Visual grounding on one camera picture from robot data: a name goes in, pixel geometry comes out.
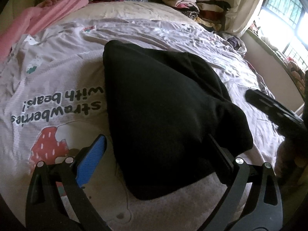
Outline black sweater with orange print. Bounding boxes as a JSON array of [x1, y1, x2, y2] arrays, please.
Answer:
[[103, 40, 253, 200]]

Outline floral bag with clothes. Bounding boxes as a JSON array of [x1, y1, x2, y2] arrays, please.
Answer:
[[221, 32, 247, 57]]

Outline pile of folded clothes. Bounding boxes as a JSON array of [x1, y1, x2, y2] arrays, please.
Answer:
[[162, 0, 231, 32]]

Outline cluttered windowsill items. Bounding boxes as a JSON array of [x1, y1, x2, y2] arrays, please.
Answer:
[[246, 27, 307, 99]]

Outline white strawberry bear duvet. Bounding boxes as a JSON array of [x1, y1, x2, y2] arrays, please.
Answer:
[[1, 18, 282, 230]]

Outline window with grille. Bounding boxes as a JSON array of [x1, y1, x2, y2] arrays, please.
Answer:
[[262, 0, 305, 30]]

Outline cream curtain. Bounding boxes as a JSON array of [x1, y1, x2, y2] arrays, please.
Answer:
[[224, 0, 263, 37]]

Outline beige bed sheet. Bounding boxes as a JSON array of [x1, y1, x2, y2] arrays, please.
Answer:
[[57, 1, 198, 26]]

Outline pink fleece blanket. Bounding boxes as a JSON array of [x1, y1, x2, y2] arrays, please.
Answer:
[[1, 0, 89, 62]]

